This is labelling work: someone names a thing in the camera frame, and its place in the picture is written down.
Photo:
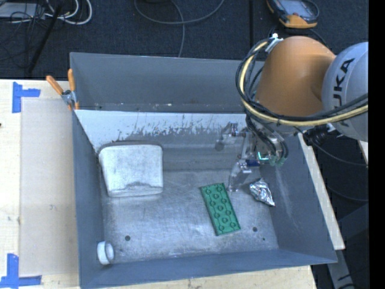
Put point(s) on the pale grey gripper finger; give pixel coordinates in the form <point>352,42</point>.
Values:
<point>244,178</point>
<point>234,178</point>

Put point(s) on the crumpled silver foil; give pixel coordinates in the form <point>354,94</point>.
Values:
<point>262,192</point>

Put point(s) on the dark green flat block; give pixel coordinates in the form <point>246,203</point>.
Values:
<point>220,209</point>

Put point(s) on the grey metal bin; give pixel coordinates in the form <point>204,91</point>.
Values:
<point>180,209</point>

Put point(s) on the white square sponge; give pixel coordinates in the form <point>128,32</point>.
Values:
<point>131,169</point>

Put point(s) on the small white cup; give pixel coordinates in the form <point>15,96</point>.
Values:
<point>104,252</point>

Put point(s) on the pale wood flat board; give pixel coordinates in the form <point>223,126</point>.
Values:
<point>45,176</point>

